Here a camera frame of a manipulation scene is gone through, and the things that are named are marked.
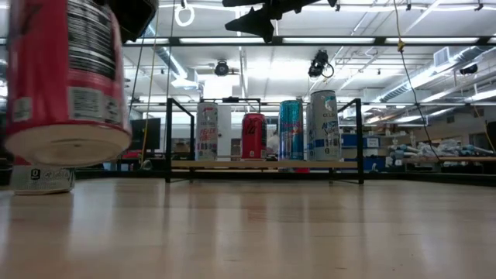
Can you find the blue Red Bull can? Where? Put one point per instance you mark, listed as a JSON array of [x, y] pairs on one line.
[[290, 131]]

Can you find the blue storage bin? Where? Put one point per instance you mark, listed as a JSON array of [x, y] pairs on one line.
[[348, 140], [372, 163]]

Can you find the silver air duct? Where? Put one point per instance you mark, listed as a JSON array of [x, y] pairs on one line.
[[422, 79]]

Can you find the black aluminium table frame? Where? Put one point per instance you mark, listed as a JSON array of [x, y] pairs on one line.
[[426, 176]]

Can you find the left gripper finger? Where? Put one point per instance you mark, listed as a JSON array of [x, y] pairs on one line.
[[135, 15]]

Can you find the black computer monitor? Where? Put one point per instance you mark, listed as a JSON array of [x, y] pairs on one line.
[[149, 133]]

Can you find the black hanging camera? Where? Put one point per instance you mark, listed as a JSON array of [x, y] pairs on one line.
[[318, 64]]

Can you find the white ceiling vent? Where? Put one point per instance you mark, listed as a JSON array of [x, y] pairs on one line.
[[441, 57]]

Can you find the red soda can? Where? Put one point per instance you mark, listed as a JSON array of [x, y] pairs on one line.
[[46, 77], [253, 135]]

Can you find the wooden workbench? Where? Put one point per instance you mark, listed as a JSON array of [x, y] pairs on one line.
[[465, 159]]

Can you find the black overhead camera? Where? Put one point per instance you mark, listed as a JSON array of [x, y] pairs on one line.
[[221, 68]]

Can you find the black overhead light beam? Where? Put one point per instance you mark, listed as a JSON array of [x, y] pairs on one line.
[[277, 40]]

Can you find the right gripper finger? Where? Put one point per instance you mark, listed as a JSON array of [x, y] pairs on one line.
[[257, 23], [248, 2]]

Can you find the wooden shelf black metal frame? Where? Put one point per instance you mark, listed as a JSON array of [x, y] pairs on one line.
[[271, 164]]

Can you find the Celsius Peach Vibe can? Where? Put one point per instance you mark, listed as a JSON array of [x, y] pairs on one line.
[[42, 180], [206, 131]]

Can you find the pile of white blue items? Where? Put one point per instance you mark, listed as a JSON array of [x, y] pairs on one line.
[[430, 149]]

